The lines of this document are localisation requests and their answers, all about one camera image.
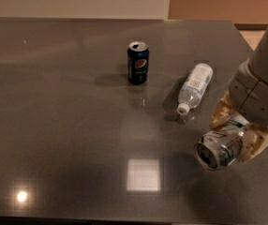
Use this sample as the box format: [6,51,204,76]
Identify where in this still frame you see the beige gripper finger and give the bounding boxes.
[237,123,268,162]
[210,91,237,129]

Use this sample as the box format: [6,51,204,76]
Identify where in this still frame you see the silver 7up can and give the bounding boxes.
[195,114,247,171]

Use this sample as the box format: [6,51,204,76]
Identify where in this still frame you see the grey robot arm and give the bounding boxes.
[205,27,268,167]

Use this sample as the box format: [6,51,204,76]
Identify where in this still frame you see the blue pepsi can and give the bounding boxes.
[127,41,149,84]

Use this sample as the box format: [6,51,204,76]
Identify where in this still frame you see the clear plastic water bottle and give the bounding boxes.
[177,63,213,115]

